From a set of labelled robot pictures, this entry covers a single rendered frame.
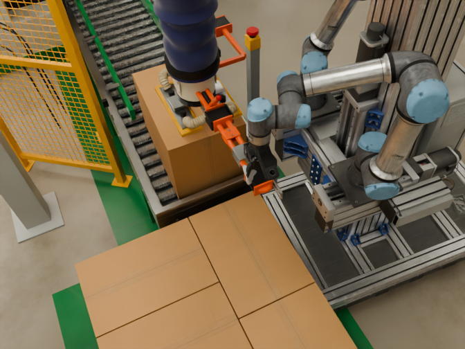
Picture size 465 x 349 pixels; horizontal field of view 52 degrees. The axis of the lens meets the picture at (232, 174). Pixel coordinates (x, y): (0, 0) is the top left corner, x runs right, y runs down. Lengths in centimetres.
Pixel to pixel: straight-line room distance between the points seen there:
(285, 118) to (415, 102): 37
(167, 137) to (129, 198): 109
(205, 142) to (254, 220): 48
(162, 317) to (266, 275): 51
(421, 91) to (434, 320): 175
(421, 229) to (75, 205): 219
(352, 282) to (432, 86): 147
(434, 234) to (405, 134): 144
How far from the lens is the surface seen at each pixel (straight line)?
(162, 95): 220
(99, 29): 375
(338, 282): 267
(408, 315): 291
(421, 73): 149
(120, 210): 324
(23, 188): 305
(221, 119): 187
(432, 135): 223
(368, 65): 156
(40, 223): 333
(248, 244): 236
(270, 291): 225
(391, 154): 164
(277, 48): 426
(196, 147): 226
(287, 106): 147
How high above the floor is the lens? 260
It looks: 52 degrees down
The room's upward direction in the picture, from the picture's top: 4 degrees counter-clockwise
